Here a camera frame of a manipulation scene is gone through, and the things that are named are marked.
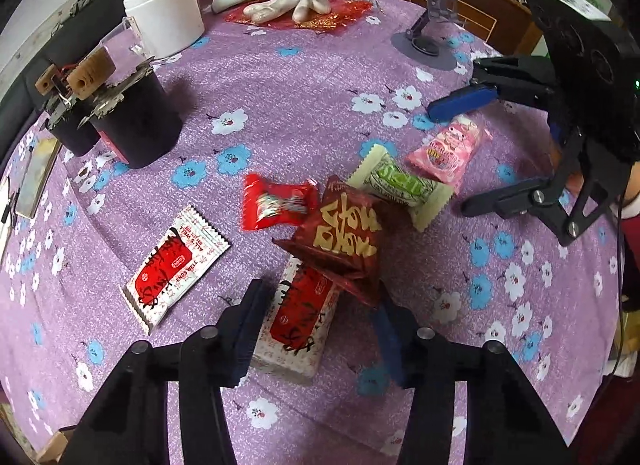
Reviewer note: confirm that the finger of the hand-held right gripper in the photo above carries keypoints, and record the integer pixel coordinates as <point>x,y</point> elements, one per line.
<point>460,102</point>
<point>510,197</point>

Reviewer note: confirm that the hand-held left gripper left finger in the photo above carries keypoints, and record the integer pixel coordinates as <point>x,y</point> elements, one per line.
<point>245,340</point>

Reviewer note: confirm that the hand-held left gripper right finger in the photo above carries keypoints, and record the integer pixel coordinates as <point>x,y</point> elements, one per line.
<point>390,345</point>

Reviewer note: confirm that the white red-label snack packet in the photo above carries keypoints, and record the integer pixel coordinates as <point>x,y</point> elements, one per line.
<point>170,275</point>
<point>295,325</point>

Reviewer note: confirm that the pink snack packet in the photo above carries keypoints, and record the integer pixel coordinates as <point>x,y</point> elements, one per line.
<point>447,155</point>

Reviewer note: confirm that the green white snack packet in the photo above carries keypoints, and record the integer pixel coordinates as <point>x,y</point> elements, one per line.
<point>400,185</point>

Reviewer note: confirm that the red puffy candy packet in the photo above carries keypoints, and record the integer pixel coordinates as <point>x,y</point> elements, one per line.
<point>270,205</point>

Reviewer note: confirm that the orange red plastic wrapper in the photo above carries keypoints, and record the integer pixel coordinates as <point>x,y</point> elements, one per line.
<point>350,10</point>

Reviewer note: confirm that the purple floral tablecloth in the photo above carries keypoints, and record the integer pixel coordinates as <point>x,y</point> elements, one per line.
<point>300,95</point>

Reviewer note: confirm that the black cylinder with tan block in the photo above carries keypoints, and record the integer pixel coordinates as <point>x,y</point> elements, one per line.
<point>140,120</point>
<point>75,137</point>

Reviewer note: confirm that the thin notebook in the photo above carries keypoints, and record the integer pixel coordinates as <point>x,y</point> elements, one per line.
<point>37,175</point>

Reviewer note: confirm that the white plastic jar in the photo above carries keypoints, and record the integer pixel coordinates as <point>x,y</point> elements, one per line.
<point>165,15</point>

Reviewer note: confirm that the clear plastic cup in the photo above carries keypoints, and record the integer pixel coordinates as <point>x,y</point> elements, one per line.
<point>125,37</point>

